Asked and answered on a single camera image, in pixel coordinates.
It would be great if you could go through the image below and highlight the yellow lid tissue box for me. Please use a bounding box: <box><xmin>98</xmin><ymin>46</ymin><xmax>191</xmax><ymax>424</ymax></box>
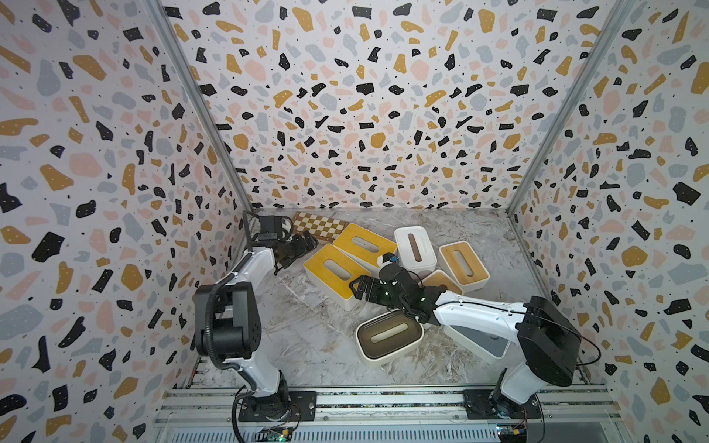
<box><xmin>305</xmin><ymin>245</ymin><xmax>370</xmax><ymax>311</ymax></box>
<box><xmin>333</xmin><ymin>223</ymin><xmax>397</xmax><ymax>276</ymax></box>

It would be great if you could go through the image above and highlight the light bamboo lid tissue box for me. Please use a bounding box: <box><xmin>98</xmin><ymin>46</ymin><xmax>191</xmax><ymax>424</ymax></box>
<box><xmin>439</xmin><ymin>241</ymin><xmax>490</xmax><ymax>293</ymax></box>

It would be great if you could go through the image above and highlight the corner aluminium post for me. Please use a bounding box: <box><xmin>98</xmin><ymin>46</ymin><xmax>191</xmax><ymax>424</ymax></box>
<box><xmin>506</xmin><ymin>0</ymin><xmax>633</xmax><ymax>220</ymax></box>
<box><xmin>144</xmin><ymin>0</ymin><xmax>252</xmax><ymax>215</ymax></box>

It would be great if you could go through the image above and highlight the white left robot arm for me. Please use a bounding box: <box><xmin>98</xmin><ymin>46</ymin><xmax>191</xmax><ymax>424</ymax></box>
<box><xmin>194</xmin><ymin>232</ymin><xmax>319</xmax><ymax>422</ymax></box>

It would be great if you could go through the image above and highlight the dark brown lid tissue box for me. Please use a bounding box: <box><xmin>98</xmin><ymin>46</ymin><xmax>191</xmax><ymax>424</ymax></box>
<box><xmin>354</xmin><ymin>310</ymin><xmax>425</xmax><ymax>365</ymax></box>

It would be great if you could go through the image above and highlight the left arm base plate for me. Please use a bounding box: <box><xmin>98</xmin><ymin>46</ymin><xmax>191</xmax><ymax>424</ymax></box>
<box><xmin>238</xmin><ymin>391</ymin><xmax>318</xmax><ymax>423</ymax></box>

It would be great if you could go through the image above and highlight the white pink tissue box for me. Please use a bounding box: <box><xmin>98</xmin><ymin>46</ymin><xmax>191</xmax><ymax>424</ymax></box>
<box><xmin>394</xmin><ymin>226</ymin><xmax>438</xmax><ymax>279</ymax></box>

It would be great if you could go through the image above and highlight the wooden chess board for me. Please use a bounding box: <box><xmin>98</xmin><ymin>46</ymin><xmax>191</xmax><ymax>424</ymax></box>
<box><xmin>293</xmin><ymin>212</ymin><xmax>349</xmax><ymax>243</ymax></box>

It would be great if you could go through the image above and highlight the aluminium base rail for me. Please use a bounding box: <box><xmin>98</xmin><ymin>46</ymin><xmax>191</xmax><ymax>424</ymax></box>
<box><xmin>150</xmin><ymin>385</ymin><xmax>632</xmax><ymax>442</ymax></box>

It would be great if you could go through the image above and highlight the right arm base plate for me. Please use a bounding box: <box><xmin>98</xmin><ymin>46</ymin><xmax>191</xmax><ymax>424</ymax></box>
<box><xmin>463</xmin><ymin>389</ymin><xmax>542</xmax><ymax>421</ymax></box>

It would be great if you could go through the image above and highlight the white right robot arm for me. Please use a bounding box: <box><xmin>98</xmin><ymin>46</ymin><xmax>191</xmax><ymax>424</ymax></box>
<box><xmin>349</xmin><ymin>262</ymin><xmax>582</xmax><ymax>418</ymax></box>

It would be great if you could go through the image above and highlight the left corner aluminium post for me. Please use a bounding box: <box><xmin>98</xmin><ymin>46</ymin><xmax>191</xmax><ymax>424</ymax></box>
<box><xmin>144</xmin><ymin>0</ymin><xmax>252</xmax><ymax>215</ymax></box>

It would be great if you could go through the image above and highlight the right corner aluminium post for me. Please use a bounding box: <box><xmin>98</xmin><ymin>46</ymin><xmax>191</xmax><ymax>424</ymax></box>
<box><xmin>506</xmin><ymin>0</ymin><xmax>633</xmax><ymax>220</ymax></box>

